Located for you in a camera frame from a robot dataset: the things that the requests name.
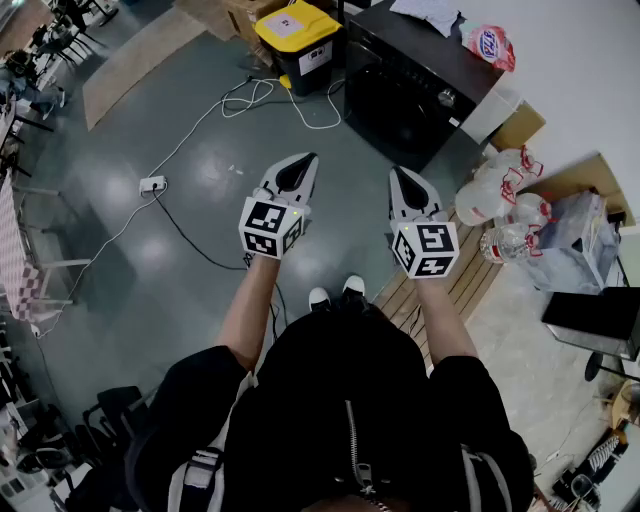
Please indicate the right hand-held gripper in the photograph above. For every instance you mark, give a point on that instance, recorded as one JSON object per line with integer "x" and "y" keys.
{"x": 425, "y": 247}

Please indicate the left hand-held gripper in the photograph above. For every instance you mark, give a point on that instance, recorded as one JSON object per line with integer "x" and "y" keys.
{"x": 265, "y": 225}

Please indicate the black washing machine door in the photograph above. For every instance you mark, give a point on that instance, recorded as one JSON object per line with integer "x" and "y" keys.
{"x": 400, "y": 112}

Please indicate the person's left forearm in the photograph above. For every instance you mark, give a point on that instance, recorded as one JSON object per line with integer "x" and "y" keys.
{"x": 250, "y": 310}

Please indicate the person's right forearm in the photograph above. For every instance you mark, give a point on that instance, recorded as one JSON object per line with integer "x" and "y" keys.
{"x": 445, "y": 320}

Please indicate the black washing machine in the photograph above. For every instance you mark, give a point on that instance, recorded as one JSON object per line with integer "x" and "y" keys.
{"x": 425, "y": 50}

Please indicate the wooden slatted platform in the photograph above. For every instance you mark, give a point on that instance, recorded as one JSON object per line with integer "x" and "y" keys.
{"x": 470, "y": 280}

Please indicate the person's right white-toed shoe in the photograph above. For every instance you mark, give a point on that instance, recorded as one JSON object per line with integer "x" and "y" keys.
{"x": 354, "y": 286}

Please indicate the person's white-toed shoe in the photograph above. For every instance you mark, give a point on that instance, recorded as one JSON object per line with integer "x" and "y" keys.
{"x": 318, "y": 297}
{"x": 354, "y": 286}

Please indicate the white box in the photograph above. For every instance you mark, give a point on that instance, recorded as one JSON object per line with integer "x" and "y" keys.
{"x": 492, "y": 117}

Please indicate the person's left white-toed shoe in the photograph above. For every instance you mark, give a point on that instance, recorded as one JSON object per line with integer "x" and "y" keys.
{"x": 318, "y": 297}

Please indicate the small cardboard box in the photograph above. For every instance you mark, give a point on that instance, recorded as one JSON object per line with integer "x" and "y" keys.
{"x": 520, "y": 127}

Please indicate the white power strip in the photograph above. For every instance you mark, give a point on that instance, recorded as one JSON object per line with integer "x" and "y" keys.
{"x": 152, "y": 185}

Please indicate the black bin with yellow lid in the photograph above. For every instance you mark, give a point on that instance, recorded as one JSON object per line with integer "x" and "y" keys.
{"x": 300, "y": 35}

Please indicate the clear plastic container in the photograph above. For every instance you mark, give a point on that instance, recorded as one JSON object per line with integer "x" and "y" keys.
{"x": 575, "y": 240}

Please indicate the pink white detergent bag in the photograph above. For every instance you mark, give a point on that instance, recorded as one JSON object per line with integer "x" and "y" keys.
{"x": 492, "y": 47}

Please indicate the cardboard box stack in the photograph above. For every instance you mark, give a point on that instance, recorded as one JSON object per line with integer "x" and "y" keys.
{"x": 235, "y": 15}

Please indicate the checked cloth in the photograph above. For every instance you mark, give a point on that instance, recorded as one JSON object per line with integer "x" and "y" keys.
{"x": 425, "y": 12}

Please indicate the brown floor board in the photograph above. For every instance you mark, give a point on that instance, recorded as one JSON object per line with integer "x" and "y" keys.
{"x": 135, "y": 65}

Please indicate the person's black jacket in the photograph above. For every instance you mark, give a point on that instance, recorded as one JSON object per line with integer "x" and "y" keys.
{"x": 340, "y": 400}

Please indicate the black box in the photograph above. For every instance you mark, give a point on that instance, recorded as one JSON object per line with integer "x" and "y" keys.
{"x": 595, "y": 315}

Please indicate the black chair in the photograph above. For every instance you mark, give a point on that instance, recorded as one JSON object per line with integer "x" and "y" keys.
{"x": 117, "y": 405}

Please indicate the checked tablecloth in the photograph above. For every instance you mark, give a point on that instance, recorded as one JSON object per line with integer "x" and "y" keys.
{"x": 12, "y": 265}

